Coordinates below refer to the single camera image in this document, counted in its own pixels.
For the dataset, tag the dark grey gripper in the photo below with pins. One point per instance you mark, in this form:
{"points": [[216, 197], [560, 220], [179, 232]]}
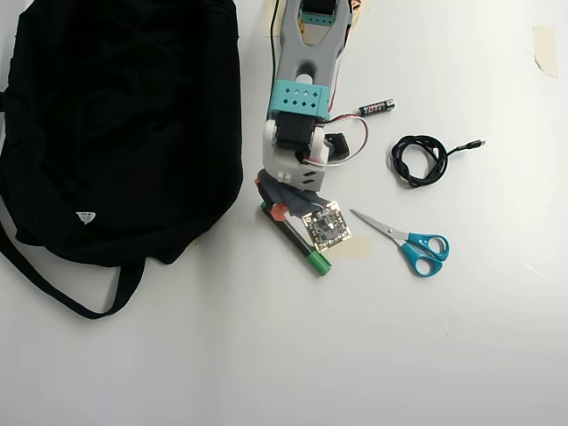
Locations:
{"points": [[276, 198]]}

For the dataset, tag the green capped black marker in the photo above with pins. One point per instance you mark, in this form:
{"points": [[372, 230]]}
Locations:
{"points": [[319, 264]]}

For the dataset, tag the grey teal white robot arm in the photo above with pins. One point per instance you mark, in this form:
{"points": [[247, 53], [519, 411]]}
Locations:
{"points": [[293, 62]]}

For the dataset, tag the yellow perforated robot base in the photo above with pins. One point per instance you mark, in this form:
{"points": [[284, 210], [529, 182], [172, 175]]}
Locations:
{"points": [[364, 13]]}

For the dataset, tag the black fabric bag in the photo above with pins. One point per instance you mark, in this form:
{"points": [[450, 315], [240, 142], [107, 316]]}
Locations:
{"points": [[111, 133]]}

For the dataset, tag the wide beige masking tape strip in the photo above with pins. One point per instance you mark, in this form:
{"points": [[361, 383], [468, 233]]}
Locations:
{"points": [[355, 248]]}

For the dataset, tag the black AA battery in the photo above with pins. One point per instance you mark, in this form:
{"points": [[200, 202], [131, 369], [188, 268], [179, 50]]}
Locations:
{"points": [[376, 108]]}

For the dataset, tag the narrow beige masking tape piece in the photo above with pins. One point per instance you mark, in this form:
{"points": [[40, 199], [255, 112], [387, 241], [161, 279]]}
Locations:
{"points": [[267, 22]]}

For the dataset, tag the torn beige masking tape piece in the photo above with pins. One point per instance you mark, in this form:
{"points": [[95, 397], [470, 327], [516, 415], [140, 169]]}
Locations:
{"points": [[546, 49]]}

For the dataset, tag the bare camera circuit board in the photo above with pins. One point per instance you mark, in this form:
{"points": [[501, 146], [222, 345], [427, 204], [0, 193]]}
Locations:
{"points": [[326, 228]]}

